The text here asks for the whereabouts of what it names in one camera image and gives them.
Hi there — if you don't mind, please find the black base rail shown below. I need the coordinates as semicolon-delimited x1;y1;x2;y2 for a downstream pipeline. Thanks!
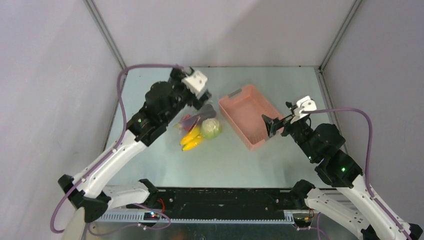
142;187;309;221

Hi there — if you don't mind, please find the left circuit board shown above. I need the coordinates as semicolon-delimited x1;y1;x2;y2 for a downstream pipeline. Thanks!
143;211;162;221

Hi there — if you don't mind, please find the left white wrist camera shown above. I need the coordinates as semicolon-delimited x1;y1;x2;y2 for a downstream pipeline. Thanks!
181;68;208;99

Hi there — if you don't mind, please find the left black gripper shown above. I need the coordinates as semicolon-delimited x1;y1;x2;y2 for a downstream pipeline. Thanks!
161;64;211;124

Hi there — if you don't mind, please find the yellow banana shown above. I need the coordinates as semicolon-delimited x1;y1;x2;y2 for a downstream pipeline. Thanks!
179;126;205;152

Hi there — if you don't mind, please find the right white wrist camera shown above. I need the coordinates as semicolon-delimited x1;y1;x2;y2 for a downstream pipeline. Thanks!
285;95;317;124

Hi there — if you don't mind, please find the green cabbage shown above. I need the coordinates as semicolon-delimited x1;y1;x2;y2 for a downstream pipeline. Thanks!
200;118;223;139

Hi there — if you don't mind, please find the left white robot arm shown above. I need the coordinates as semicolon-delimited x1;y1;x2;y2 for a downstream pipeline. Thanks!
58;68;211;223

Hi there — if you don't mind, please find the clear zip top bag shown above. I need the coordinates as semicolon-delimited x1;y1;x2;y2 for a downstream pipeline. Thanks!
173;103;223;152

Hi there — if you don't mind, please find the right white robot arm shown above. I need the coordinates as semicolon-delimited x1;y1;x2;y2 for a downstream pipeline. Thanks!
262;115;423;240

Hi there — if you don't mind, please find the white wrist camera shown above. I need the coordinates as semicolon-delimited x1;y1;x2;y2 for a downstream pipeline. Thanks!
285;95;317;124
181;68;208;99

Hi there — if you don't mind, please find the circuit board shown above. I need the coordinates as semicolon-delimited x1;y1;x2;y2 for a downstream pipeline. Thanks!
293;217;314;230
143;211;162;221

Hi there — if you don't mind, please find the dark purple eggplant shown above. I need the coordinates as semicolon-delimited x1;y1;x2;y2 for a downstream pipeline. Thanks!
176;104;217;131

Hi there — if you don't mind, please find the right circuit board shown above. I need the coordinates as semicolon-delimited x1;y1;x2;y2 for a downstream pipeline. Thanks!
293;217;314;230

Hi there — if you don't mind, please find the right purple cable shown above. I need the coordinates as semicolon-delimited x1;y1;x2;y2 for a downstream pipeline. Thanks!
303;107;413;240

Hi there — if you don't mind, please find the pink plastic basket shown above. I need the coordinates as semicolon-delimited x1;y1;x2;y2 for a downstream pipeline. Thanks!
218;84;283;151

